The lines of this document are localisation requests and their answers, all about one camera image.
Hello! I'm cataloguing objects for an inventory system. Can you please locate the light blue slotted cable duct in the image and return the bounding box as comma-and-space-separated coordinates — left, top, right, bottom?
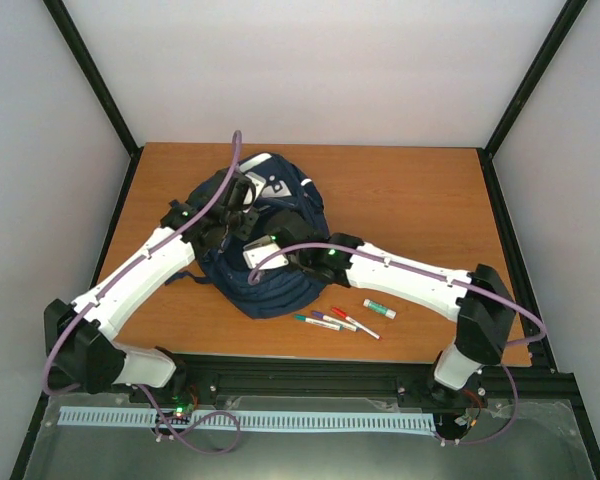
57, 406, 436, 435

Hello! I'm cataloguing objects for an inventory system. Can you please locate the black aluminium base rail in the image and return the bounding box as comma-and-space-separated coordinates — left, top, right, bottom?
44, 350, 576, 416

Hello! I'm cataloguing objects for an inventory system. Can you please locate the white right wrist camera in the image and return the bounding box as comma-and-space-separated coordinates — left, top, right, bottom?
243, 235, 289, 272

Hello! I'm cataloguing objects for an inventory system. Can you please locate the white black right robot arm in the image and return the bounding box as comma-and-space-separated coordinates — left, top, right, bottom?
244, 210, 516, 404

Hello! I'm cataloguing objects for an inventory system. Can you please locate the green capped marker pen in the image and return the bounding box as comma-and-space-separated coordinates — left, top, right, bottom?
293, 314, 342, 331

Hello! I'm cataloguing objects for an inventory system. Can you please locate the green label glue stick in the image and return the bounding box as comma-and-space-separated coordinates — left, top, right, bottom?
363, 299, 396, 319

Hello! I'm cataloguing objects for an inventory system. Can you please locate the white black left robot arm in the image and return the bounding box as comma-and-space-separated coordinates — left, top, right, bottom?
43, 170, 267, 403

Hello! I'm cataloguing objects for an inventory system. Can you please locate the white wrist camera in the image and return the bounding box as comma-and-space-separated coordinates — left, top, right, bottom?
246, 172, 267, 202
243, 235, 289, 272

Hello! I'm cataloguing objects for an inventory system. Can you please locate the navy blue student backpack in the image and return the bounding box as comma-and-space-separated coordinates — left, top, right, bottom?
165, 152, 329, 319

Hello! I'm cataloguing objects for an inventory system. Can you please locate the red capped marker pen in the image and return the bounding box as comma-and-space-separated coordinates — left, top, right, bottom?
331, 307, 381, 340

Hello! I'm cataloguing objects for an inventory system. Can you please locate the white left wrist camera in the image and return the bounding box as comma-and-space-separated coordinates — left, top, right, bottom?
246, 172, 267, 202

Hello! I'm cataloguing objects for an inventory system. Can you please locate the purple capped marker pen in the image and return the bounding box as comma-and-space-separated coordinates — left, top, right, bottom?
311, 311, 358, 332

